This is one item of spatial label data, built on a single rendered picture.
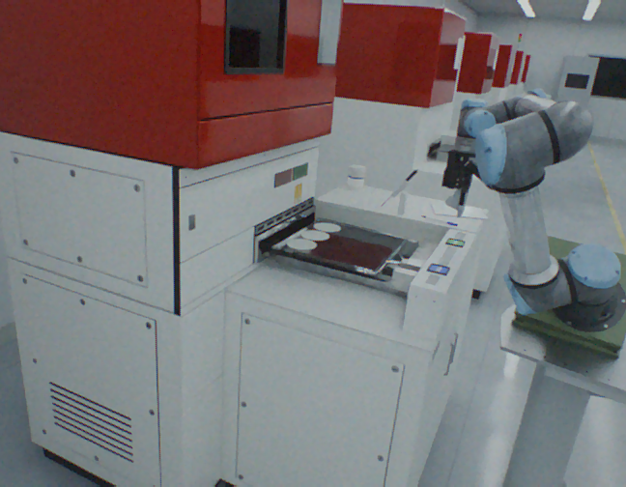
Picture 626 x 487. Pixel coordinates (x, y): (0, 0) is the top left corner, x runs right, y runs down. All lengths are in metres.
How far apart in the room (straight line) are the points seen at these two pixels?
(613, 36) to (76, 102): 13.89
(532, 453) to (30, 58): 1.81
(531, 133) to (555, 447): 0.99
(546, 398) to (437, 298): 0.49
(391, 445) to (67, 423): 1.11
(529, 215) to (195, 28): 0.84
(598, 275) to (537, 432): 0.57
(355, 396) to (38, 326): 1.04
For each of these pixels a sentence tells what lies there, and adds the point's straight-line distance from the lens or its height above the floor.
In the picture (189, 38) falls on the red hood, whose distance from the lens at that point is 1.23.
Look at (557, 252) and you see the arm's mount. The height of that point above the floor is 1.01.
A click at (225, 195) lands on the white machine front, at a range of 1.45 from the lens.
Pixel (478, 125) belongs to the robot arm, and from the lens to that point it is 1.49.
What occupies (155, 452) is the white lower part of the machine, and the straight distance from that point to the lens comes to 1.78.
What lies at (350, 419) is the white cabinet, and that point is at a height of 0.53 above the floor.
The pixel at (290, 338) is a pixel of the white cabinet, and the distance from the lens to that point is 1.51.
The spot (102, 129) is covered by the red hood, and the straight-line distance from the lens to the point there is 1.43.
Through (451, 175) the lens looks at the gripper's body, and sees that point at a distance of 1.64.
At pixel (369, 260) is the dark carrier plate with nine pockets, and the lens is 1.64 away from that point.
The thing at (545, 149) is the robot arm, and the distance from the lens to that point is 1.13.
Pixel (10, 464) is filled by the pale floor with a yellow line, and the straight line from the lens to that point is 2.33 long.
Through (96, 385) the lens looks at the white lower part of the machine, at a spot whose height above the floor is 0.47.
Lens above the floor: 1.51
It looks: 20 degrees down
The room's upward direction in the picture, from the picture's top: 5 degrees clockwise
